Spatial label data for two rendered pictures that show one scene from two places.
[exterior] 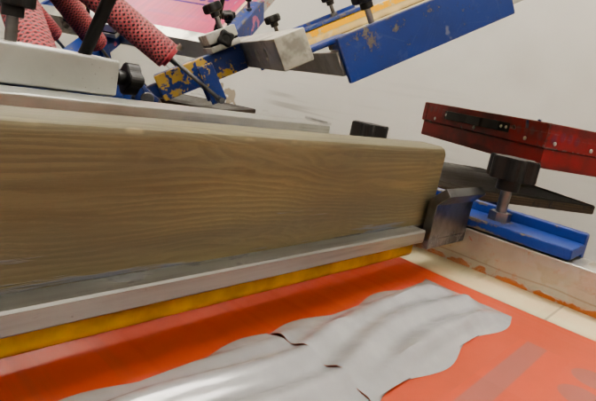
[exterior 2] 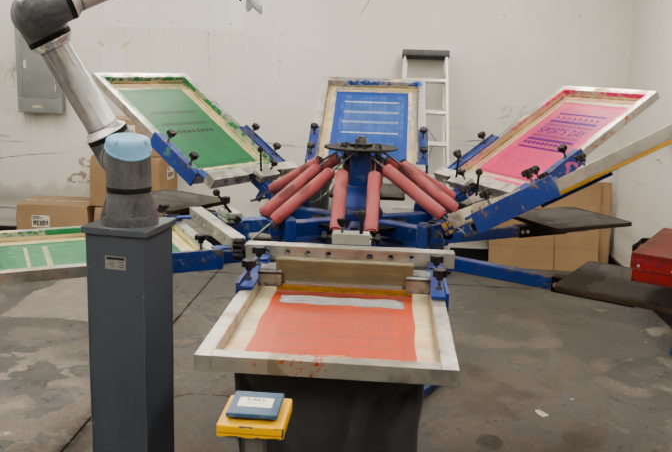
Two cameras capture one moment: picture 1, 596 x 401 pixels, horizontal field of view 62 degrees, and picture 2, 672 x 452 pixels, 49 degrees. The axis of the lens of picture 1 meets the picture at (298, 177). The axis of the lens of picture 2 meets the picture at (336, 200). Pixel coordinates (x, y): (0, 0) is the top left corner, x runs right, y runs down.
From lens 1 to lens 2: 202 cm
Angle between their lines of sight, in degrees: 53
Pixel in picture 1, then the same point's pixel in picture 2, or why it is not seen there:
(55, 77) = (350, 241)
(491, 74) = not seen: outside the picture
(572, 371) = (388, 314)
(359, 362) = (346, 301)
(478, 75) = not seen: outside the picture
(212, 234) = (332, 278)
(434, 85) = not seen: outside the picture
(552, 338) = (402, 312)
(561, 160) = (649, 276)
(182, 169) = (325, 267)
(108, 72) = (365, 238)
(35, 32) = (369, 219)
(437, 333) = (370, 303)
